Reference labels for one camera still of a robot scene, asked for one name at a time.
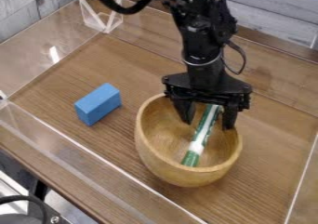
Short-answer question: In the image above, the black cable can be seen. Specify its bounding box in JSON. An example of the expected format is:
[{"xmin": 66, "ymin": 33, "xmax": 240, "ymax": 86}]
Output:
[{"xmin": 0, "ymin": 194, "xmax": 45, "ymax": 224}]

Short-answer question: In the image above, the green Expo marker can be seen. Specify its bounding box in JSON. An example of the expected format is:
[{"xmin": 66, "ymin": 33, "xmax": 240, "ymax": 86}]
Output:
[{"xmin": 182, "ymin": 104, "xmax": 222, "ymax": 167}]

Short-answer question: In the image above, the blue rectangular block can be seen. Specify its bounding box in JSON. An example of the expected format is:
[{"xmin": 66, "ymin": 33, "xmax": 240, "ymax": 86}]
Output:
[{"xmin": 75, "ymin": 83, "xmax": 122, "ymax": 126}]

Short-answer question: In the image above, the clear acrylic corner bracket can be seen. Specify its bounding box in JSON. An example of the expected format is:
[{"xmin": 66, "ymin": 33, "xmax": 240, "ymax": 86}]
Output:
[{"xmin": 79, "ymin": 0, "xmax": 123, "ymax": 34}]

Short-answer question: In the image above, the brown wooden bowl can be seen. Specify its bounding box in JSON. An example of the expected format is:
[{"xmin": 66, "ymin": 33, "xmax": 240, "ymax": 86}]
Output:
[{"xmin": 134, "ymin": 94, "xmax": 242, "ymax": 188}]

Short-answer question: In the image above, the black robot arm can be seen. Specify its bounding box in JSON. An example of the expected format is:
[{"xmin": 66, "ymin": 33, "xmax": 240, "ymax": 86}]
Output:
[{"xmin": 99, "ymin": 0, "xmax": 253, "ymax": 129}]

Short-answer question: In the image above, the black metal table clamp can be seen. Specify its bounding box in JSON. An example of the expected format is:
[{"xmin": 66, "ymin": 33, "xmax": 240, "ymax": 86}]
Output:
[{"xmin": 27, "ymin": 202, "xmax": 73, "ymax": 224}]

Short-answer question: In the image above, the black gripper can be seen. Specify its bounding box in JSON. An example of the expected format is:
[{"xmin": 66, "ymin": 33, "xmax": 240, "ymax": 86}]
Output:
[{"xmin": 162, "ymin": 56, "xmax": 253, "ymax": 130}]

